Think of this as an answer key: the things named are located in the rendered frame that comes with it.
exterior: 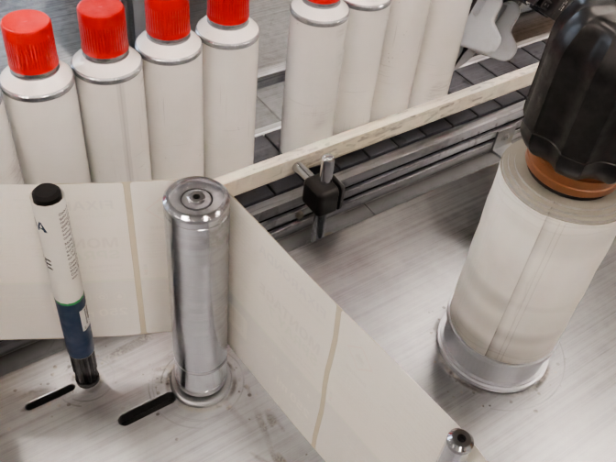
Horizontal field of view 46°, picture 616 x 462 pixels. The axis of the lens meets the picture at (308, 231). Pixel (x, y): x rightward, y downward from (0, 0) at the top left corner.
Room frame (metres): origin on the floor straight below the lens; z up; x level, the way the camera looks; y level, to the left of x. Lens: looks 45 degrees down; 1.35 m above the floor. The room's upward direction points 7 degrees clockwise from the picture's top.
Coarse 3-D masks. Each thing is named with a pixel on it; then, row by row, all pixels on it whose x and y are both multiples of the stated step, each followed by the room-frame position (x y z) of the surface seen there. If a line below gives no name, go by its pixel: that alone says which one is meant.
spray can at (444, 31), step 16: (432, 0) 0.66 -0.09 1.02; (448, 0) 0.66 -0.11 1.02; (464, 0) 0.66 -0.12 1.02; (432, 16) 0.66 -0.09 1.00; (448, 16) 0.66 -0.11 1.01; (464, 16) 0.67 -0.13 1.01; (432, 32) 0.66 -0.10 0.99; (448, 32) 0.66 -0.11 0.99; (432, 48) 0.66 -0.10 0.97; (448, 48) 0.66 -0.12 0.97; (432, 64) 0.66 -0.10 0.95; (448, 64) 0.66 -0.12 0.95; (416, 80) 0.66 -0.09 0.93; (432, 80) 0.66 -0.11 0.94; (448, 80) 0.67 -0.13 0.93; (416, 96) 0.66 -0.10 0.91; (432, 96) 0.66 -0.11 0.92
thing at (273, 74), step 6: (522, 6) 0.81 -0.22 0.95; (270, 66) 0.60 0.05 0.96; (276, 66) 0.61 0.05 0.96; (282, 66) 0.61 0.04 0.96; (258, 72) 0.59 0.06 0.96; (264, 72) 0.59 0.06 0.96; (270, 72) 0.59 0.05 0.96; (276, 72) 0.60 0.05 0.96; (282, 72) 0.60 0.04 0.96; (258, 78) 0.58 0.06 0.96; (264, 78) 0.59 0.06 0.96; (270, 78) 0.59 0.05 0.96; (276, 78) 0.60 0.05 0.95; (282, 78) 0.60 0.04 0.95; (258, 84) 0.58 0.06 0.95; (264, 84) 0.59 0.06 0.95; (270, 84) 0.59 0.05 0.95
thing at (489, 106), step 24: (528, 48) 0.85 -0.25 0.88; (456, 72) 0.77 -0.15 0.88; (480, 72) 0.77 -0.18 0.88; (504, 72) 0.78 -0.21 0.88; (504, 96) 0.73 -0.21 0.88; (456, 120) 0.67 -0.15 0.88; (264, 144) 0.59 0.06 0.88; (384, 144) 0.61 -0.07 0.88; (408, 144) 0.62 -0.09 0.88; (312, 168) 0.56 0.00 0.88; (336, 168) 0.56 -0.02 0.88; (264, 192) 0.51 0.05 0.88
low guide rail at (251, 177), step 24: (528, 72) 0.73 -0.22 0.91; (456, 96) 0.66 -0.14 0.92; (480, 96) 0.68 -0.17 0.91; (384, 120) 0.61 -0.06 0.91; (408, 120) 0.62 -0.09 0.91; (432, 120) 0.64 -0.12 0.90; (312, 144) 0.55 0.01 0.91; (336, 144) 0.56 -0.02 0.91; (360, 144) 0.58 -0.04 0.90; (264, 168) 0.51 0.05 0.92; (288, 168) 0.52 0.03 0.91; (240, 192) 0.49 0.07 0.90
